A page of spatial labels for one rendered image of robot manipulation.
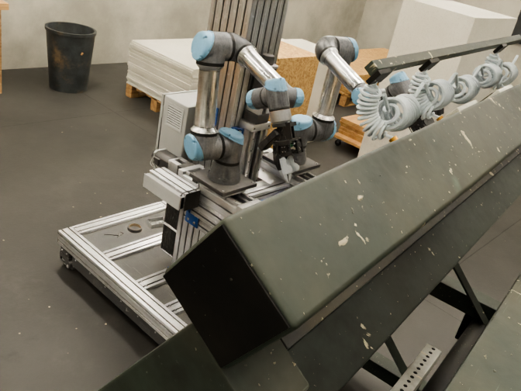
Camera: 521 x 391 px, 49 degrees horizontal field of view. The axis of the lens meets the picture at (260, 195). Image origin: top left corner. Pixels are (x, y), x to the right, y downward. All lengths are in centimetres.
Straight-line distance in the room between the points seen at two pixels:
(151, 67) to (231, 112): 364
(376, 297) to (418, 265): 15
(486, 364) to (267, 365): 22
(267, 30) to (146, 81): 383
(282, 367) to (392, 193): 22
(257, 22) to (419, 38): 235
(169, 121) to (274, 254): 253
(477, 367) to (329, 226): 21
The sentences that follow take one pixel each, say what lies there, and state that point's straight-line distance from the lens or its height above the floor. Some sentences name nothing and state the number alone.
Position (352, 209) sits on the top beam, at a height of 192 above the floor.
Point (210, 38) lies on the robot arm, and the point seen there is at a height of 166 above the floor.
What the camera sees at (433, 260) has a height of 167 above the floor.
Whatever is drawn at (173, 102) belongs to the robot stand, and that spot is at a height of 121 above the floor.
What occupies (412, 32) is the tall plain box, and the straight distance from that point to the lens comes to 480.
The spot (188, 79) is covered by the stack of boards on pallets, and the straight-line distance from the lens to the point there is 586.
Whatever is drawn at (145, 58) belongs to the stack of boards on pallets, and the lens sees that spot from 636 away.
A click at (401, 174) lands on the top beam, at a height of 192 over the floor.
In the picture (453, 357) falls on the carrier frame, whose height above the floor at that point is 72.
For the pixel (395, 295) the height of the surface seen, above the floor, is 167.
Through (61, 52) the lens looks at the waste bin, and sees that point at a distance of 643.
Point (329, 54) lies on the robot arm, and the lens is 270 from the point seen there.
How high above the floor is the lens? 215
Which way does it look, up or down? 26 degrees down
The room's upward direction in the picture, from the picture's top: 12 degrees clockwise
